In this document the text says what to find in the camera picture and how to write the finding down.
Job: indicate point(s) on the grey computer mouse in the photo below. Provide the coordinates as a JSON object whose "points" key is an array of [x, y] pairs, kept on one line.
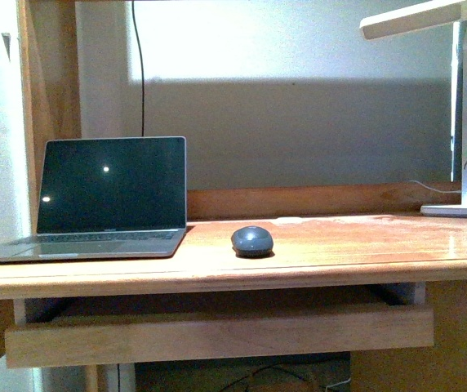
{"points": [[252, 242]]}

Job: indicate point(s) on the wooden sliding keyboard tray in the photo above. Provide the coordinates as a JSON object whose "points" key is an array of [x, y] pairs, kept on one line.
{"points": [[180, 337]]}

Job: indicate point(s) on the wooden desk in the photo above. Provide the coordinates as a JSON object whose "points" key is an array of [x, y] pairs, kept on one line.
{"points": [[376, 252]]}

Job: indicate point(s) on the grey open laptop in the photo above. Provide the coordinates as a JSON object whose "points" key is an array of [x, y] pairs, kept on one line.
{"points": [[108, 198]]}

